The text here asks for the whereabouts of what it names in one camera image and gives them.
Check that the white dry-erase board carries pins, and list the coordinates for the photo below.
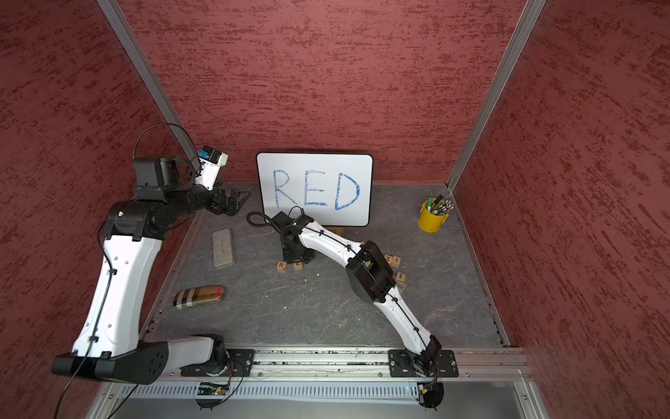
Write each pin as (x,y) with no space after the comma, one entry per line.
(334,189)

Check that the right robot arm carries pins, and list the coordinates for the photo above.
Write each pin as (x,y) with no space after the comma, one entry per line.
(371,279)

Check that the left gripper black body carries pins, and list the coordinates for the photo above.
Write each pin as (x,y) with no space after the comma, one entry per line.
(215,203)

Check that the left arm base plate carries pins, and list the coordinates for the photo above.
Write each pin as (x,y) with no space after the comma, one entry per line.
(230,362)

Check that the yellow pencil cup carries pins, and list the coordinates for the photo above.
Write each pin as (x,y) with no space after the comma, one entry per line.
(429,222)

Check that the brown striped cylinder case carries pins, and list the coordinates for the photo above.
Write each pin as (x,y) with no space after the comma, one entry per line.
(198,296)

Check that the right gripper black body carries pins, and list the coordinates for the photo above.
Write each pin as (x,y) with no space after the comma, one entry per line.
(297,252)

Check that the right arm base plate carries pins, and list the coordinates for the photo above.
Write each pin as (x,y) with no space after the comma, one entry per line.
(404,364)

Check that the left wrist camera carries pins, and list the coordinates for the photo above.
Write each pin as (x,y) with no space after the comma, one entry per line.
(211,160)

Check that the aluminium front rail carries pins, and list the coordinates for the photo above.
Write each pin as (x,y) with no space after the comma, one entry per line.
(377,364)

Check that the perforated cable duct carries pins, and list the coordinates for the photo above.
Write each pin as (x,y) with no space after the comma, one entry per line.
(336,392)

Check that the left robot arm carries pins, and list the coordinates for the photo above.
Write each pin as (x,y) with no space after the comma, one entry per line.
(109,347)

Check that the pencils and markers bundle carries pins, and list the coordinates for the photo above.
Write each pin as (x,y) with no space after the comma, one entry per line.
(439,206)

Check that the wooden block blue E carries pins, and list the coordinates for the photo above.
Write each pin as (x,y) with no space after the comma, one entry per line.
(401,281)

